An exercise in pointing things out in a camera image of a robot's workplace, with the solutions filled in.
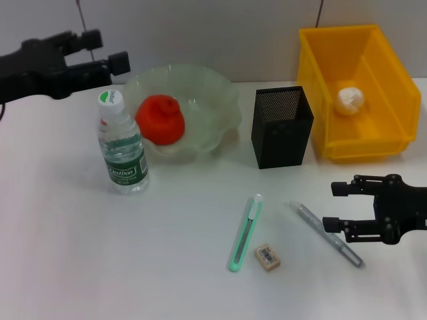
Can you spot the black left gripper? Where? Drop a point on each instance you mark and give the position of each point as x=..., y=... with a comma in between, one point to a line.
x=33, y=73

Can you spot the clear wavy glass fruit bowl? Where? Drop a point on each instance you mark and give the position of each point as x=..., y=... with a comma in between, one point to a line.
x=207, y=100

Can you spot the clear green-label water bottle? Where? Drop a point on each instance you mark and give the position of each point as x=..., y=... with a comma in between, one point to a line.
x=123, y=160

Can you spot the yellow plastic storage bin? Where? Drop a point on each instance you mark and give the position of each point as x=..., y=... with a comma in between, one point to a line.
x=383, y=100

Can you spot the white paper ball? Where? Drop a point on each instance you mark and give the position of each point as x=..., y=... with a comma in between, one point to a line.
x=349, y=101

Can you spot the black mesh pen holder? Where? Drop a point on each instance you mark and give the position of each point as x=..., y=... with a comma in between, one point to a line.
x=280, y=143

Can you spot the green utility knife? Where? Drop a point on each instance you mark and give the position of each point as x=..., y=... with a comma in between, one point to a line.
x=245, y=233

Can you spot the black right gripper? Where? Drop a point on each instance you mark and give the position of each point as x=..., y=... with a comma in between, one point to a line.
x=403, y=210

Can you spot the beige barcode eraser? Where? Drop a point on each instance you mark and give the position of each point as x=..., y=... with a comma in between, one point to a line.
x=267, y=258

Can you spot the grey glitter pen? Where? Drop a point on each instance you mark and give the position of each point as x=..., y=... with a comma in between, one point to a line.
x=320, y=230

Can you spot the orange fruit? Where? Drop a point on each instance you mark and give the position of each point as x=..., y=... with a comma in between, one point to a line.
x=160, y=123

